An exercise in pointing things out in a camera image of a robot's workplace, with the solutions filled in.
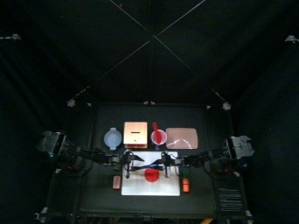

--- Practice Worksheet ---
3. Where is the orange item left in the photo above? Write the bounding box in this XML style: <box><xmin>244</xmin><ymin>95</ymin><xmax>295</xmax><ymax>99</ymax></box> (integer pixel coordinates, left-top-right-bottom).
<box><xmin>112</xmin><ymin>175</ymin><xmax>121</xmax><ymax>191</ymax></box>

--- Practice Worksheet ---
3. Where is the white cutting board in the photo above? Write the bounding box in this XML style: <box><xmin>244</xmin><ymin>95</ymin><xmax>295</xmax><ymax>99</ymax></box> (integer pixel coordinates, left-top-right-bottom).
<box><xmin>120</xmin><ymin>150</ymin><xmax>183</xmax><ymax>197</ymax></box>

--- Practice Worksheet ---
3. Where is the small orange toy block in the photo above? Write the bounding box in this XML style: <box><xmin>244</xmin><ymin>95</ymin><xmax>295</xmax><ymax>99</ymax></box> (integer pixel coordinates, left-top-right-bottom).
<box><xmin>181</xmin><ymin>178</ymin><xmax>192</xmax><ymax>193</ymax></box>

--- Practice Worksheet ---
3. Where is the grey round bowl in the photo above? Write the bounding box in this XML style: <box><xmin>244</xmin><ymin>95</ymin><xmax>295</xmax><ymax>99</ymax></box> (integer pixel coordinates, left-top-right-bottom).
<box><xmin>102</xmin><ymin>127</ymin><xmax>124</xmax><ymax>151</ymax></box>

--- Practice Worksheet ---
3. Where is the pink cutting board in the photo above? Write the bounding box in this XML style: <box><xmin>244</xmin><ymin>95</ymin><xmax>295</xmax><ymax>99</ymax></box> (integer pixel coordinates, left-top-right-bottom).
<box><xmin>164</xmin><ymin>127</ymin><xmax>200</xmax><ymax>151</ymax></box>

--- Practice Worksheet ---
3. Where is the white printed label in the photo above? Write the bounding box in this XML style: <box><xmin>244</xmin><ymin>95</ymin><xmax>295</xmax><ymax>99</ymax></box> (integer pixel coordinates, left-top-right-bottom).
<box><xmin>217</xmin><ymin>186</ymin><xmax>243</xmax><ymax>214</ymax></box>

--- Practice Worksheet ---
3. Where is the red handled tool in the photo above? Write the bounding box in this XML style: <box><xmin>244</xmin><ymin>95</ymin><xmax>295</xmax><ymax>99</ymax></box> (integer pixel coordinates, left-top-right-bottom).
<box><xmin>152</xmin><ymin>122</ymin><xmax>161</xmax><ymax>142</ymax></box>

